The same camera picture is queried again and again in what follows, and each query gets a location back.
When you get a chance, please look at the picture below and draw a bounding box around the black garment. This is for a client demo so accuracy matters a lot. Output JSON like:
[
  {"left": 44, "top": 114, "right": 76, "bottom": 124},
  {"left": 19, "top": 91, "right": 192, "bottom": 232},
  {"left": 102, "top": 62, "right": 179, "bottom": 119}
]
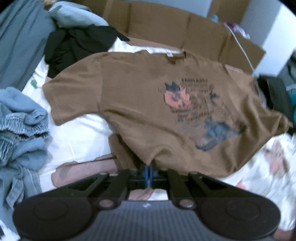
[{"left": 44, "top": 25, "right": 130, "bottom": 78}]

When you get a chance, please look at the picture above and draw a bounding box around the brown printed t-shirt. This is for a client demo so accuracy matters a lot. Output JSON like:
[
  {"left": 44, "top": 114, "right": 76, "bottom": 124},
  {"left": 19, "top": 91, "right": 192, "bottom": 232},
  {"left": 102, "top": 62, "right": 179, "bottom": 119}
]
[{"left": 43, "top": 51, "right": 291, "bottom": 177}]

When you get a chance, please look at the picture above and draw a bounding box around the white cable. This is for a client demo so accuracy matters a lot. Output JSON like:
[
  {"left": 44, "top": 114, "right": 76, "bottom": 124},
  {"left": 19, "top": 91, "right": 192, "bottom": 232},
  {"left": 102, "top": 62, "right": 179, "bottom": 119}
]
[{"left": 227, "top": 24, "right": 256, "bottom": 73}]

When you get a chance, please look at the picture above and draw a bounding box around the light blue denim garment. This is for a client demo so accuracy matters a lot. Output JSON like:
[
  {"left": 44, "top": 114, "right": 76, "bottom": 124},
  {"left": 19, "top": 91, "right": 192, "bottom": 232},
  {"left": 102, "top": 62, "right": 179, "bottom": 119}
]
[{"left": 1, "top": 87, "right": 50, "bottom": 226}]

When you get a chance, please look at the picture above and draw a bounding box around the grey blue pillow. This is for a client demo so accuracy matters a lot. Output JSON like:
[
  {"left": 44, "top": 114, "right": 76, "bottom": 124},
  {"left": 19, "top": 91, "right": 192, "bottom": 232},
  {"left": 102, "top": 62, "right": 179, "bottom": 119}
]
[{"left": 1, "top": 1, "right": 56, "bottom": 90}]

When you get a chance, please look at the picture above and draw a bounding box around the purple white detergent bag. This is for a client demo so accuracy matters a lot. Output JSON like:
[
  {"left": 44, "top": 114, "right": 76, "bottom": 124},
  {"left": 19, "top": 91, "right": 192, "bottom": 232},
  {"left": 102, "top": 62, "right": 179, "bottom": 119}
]
[{"left": 224, "top": 22, "right": 250, "bottom": 39}]

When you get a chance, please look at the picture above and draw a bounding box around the white patterned bed sheet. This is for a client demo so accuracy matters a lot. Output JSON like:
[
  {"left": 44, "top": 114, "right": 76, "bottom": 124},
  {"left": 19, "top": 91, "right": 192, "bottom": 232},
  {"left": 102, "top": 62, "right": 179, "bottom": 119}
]
[{"left": 20, "top": 40, "right": 295, "bottom": 230}]

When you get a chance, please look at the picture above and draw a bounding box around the grey neck pillow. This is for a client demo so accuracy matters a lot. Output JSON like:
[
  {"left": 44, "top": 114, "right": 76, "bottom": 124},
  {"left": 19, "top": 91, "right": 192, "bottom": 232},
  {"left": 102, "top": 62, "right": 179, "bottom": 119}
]
[{"left": 48, "top": 1, "right": 109, "bottom": 28}]

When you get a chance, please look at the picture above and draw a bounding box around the light blue bottle cap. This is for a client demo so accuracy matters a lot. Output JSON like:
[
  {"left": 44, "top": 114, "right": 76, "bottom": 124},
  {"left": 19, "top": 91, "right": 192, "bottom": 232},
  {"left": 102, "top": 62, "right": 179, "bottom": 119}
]
[{"left": 209, "top": 15, "right": 219, "bottom": 23}]

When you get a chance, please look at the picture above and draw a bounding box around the black storage bag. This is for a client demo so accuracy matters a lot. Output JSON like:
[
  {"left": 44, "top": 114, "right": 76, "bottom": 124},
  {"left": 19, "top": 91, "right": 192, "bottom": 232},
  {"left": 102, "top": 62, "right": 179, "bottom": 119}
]
[{"left": 257, "top": 75, "right": 295, "bottom": 136}]

